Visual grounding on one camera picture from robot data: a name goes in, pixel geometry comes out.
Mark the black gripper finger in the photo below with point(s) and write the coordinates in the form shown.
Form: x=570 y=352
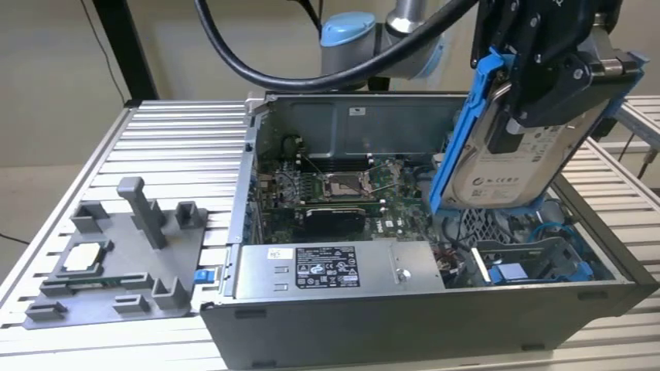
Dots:
x=617 y=65
x=547 y=89

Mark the hard disk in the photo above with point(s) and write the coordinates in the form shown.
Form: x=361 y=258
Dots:
x=511 y=174

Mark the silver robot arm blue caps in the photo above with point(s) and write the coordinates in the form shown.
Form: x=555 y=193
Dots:
x=357 y=50

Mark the blue disk bay carrier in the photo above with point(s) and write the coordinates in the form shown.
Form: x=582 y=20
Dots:
x=509 y=274

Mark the slatted metal side table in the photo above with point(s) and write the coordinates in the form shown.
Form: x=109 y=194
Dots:
x=639 y=116

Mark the black box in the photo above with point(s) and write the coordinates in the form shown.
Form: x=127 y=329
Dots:
x=605 y=129

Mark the green motherboard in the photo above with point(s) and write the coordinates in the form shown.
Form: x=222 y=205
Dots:
x=398 y=201

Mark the black RAM slots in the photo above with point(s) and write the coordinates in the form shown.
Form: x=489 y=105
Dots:
x=335 y=161

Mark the CPU socket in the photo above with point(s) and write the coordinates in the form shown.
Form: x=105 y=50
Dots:
x=342 y=186

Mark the black graphics card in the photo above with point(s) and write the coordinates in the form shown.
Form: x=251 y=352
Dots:
x=335 y=221

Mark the black power supply label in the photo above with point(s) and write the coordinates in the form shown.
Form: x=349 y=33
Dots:
x=327 y=270

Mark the open black PC case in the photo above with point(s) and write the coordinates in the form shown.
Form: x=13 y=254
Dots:
x=393 y=328

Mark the silver power supply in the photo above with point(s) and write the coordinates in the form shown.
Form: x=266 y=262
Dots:
x=258 y=274

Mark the blue case latch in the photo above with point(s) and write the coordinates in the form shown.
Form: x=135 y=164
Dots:
x=202 y=276

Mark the grey parts rack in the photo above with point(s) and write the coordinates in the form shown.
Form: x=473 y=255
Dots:
x=134 y=263

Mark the silver CPU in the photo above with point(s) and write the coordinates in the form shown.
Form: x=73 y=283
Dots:
x=85 y=257

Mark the green RAM stick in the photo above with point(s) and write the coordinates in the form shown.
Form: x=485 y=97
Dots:
x=93 y=281

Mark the white case wall sticker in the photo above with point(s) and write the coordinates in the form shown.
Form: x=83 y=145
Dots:
x=358 y=111

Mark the grey disk bay bracket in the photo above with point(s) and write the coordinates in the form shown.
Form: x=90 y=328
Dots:
x=547 y=247

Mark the black frame post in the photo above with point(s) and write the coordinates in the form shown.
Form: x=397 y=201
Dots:
x=137 y=58

